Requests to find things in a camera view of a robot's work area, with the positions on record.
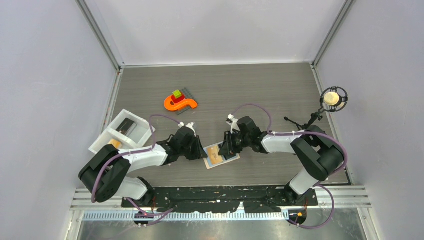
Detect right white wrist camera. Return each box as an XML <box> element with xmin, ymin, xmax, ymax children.
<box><xmin>226</xmin><ymin>114</ymin><xmax>240</xmax><ymax>134</ymax></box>

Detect grey studded baseplate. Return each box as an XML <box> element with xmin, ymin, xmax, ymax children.
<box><xmin>175</xmin><ymin>87</ymin><xmax>198</xmax><ymax>116</ymax></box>

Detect black credit card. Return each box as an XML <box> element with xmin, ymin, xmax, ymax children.
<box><xmin>116</xmin><ymin>118</ymin><xmax>137</xmax><ymax>136</ymax></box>

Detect tan card holder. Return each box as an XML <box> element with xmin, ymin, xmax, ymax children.
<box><xmin>203</xmin><ymin>141</ymin><xmax>240</xmax><ymax>170</ymax></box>

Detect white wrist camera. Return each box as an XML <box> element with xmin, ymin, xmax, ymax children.
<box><xmin>226</xmin><ymin>114</ymin><xmax>240</xmax><ymax>134</ymax></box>
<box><xmin>178</xmin><ymin>122</ymin><xmax>196</xmax><ymax>134</ymax></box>

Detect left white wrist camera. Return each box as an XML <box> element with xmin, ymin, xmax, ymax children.
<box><xmin>178</xmin><ymin>122</ymin><xmax>196</xmax><ymax>134</ymax></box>

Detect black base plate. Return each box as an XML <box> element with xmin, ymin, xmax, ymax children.
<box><xmin>121</xmin><ymin>185</ymin><xmax>318</xmax><ymax>214</ymax></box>

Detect red toy block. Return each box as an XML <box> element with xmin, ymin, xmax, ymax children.
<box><xmin>171</xmin><ymin>91</ymin><xmax>185</xmax><ymax>104</ymax></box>

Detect microphone on tripod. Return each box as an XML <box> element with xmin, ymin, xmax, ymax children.
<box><xmin>284</xmin><ymin>86</ymin><xmax>349</xmax><ymax>130</ymax></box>

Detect white divided tray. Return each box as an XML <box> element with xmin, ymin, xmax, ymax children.
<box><xmin>88</xmin><ymin>109</ymin><xmax>156</xmax><ymax>154</ymax></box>

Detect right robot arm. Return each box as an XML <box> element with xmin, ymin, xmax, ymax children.
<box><xmin>218</xmin><ymin>114</ymin><xmax>345</xmax><ymax>205</ymax></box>

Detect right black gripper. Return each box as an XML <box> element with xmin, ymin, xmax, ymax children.
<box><xmin>218</xmin><ymin>130</ymin><xmax>252</xmax><ymax>156</ymax></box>

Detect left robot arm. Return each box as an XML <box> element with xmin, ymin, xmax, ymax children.
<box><xmin>78</xmin><ymin>126</ymin><xmax>208</xmax><ymax>207</ymax></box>

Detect orange card in tray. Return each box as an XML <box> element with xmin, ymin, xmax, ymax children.
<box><xmin>108</xmin><ymin>139</ymin><xmax>122</xmax><ymax>149</ymax></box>

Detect green toy block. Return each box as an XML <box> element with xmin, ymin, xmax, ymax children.
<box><xmin>172</xmin><ymin>89</ymin><xmax>183</xmax><ymax>99</ymax></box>

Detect white slotted cable duct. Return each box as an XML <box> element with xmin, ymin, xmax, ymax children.
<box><xmin>82</xmin><ymin>209</ymin><xmax>289</xmax><ymax>222</ymax></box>

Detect orange curved toy track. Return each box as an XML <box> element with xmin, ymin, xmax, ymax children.
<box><xmin>163</xmin><ymin>95</ymin><xmax>198</xmax><ymax>112</ymax></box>

